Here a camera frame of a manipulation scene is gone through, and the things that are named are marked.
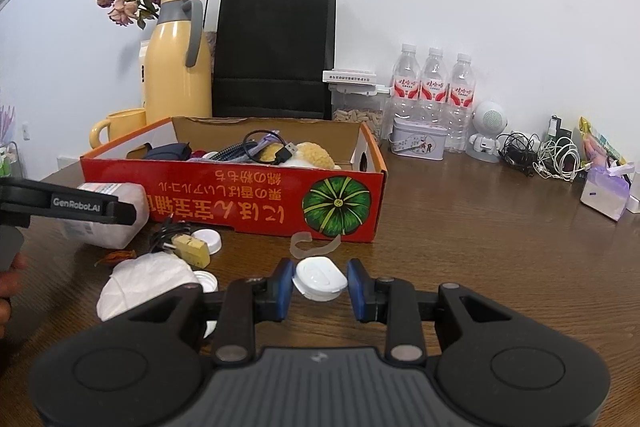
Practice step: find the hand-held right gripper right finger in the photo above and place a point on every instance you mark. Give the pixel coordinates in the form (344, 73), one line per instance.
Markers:
(356, 289)

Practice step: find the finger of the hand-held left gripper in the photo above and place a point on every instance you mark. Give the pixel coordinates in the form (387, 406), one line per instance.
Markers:
(127, 213)

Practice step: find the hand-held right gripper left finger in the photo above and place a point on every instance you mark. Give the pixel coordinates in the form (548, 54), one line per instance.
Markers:
(284, 289)

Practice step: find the translucent plastic bottle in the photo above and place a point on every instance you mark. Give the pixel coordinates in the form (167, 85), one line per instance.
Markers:
(107, 229)

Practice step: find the small white case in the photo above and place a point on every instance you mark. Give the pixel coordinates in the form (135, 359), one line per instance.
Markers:
(320, 279)

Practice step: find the clear plastic strip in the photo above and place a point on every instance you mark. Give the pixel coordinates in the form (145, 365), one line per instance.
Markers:
(300, 252)

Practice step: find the white tissue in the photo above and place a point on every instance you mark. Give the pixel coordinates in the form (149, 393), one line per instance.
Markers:
(145, 279)

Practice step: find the ribbed white bottle cap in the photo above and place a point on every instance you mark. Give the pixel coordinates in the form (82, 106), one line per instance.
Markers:
(206, 281)

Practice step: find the smooth white bottle cap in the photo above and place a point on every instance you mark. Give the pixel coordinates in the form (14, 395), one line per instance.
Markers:
(207, 241)

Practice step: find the orange cardboard box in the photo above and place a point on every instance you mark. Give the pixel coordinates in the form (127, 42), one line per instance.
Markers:
(250, 207)

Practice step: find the person's left hand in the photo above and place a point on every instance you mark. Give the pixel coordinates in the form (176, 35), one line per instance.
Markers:
(10, 287)

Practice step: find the dried brown petal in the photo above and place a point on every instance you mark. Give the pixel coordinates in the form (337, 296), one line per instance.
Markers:
(117, 257)

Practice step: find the dark blue pouch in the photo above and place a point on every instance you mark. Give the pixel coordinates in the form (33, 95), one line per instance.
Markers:
(167, 151)

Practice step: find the yellow power plug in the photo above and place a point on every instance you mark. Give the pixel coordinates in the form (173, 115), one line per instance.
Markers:
(192, 249)

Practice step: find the yellow mug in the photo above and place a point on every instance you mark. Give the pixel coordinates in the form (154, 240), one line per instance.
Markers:
(125, 127)

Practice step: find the yellow fluffy plush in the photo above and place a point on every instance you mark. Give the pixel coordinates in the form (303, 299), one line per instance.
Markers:
(315, 155)

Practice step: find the yellow thermos jug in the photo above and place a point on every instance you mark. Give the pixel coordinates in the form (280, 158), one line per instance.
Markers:
(175, 72)

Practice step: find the white printed tin box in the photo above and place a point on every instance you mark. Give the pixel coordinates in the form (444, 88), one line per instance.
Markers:
(417, 142)

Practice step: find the clear food container white lid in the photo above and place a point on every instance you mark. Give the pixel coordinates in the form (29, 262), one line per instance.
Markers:
(357, 107)

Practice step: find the white robot toy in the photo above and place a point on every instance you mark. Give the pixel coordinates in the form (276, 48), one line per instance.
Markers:
(489, 122)

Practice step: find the clear water bottle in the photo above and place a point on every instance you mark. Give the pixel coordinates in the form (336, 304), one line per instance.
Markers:
(434, 82)
(461, 92)
(406, 79)

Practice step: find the black paper bag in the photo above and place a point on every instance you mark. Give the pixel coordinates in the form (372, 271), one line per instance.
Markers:
(275, 47)

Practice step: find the black charger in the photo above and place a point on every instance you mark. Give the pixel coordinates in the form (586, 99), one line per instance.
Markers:
(560, 129)

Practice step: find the purple white packet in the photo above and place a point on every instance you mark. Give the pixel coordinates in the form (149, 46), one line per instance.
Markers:
(605, 192)

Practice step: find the small white box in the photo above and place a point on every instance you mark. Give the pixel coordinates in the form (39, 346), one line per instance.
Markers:
(635, 192)

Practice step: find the white wall switch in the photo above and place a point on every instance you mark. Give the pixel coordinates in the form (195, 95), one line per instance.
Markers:
(25, 130)

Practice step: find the purple wall decal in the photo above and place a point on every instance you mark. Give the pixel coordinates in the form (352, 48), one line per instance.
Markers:
(6, 122)

